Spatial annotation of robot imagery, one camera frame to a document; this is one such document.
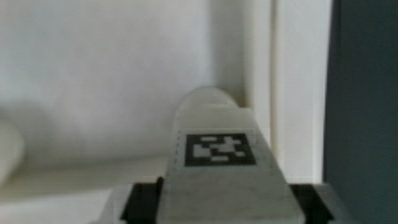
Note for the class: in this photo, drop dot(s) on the white table leg with tag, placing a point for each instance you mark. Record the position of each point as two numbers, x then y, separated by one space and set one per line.
224 186

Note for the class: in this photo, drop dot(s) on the white U-shaped obstacle fence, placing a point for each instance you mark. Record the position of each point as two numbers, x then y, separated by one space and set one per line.
300 33

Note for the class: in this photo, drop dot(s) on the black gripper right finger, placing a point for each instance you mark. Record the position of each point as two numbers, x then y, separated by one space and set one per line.
320 204

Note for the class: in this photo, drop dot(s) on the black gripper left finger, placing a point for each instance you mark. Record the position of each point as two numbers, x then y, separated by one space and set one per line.
132 204

